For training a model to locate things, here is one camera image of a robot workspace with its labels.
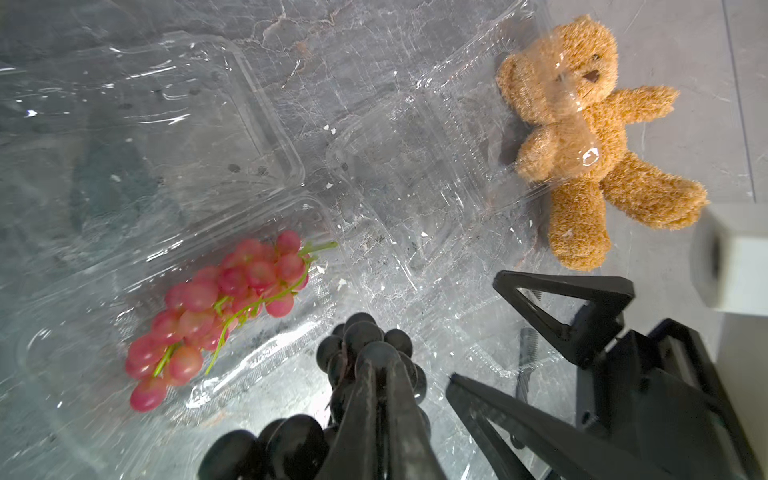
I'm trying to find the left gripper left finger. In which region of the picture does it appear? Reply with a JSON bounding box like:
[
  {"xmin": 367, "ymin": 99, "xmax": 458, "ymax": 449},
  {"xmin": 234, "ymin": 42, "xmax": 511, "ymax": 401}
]
[{"xmin": 317, "ymin": 359, "xmax": 446, "ymax": 479}]

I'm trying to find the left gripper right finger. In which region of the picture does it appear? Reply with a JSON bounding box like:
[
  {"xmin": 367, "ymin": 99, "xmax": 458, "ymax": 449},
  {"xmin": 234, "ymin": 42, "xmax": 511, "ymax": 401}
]
[{"xmin": 446, "ymin": 271, "xmax": 762, "ymax": 479}]

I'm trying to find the dark purple grape bunch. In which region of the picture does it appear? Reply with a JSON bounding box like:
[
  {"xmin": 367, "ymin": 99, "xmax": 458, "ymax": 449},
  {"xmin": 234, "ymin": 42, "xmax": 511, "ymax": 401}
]
[{"xmin": 197, "ymin": 312, "xmax": 431, "ymax": 479}]

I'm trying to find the red grape bunch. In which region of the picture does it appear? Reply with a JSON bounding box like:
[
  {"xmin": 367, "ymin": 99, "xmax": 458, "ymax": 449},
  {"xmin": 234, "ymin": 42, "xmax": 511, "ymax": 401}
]
[{"xmin": 124, "ymin": 230, "xmax": 338, "ymax": 413}]

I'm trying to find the clear plastic clamshell container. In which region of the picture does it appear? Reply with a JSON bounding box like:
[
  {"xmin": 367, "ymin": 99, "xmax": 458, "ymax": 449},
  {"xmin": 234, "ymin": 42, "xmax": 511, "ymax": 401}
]
[{"xmin": 1, "ymin": 32, "xmax": 357, "ymax": 479}]

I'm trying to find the brown teddy bear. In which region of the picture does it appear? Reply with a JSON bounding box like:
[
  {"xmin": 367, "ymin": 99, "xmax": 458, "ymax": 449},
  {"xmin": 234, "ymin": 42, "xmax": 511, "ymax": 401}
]
[{"xmin": 496, "ymin": 15, "xmax": 708, "ymax": 272}]

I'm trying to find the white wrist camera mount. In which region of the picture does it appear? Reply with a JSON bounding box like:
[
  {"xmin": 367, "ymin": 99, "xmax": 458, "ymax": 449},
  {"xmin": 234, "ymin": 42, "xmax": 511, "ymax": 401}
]
[{"xmin": 690, "ymin": 203, "xmax": 767, "ymax": 317}]

